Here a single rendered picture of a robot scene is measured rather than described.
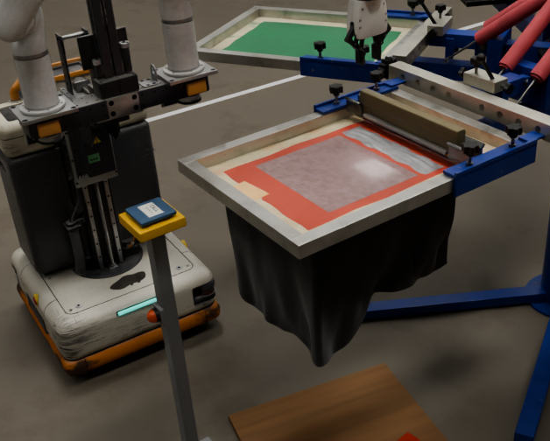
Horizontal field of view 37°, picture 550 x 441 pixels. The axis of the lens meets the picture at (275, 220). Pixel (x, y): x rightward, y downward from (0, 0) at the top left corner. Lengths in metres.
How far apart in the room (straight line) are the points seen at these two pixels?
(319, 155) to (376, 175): 0.20
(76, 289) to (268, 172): 1.12
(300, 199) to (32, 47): 0.82
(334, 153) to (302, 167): 0.12
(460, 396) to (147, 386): 1.11
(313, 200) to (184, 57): 0.65
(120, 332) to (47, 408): 0.36
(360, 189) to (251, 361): 1.12
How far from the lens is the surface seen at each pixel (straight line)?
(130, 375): 3.09
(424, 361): 3.04
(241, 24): 3.46
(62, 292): 3.10
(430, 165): 2.24
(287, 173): 2.22
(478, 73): 2.54
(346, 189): 2.13
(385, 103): 2.39
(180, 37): 2.43
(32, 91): 2.32
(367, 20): 2.08
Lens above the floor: 1.98
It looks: 31 degrees down
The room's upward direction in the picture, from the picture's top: 5 degrees counter-clockwise
